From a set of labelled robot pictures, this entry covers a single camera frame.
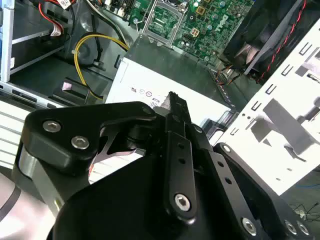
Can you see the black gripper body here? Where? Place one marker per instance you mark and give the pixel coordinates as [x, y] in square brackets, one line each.
[125, 212]

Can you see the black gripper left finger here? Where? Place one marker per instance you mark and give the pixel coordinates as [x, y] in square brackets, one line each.
[62, 150]

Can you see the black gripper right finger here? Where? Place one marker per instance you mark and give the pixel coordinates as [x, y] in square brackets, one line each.
[225, 175]

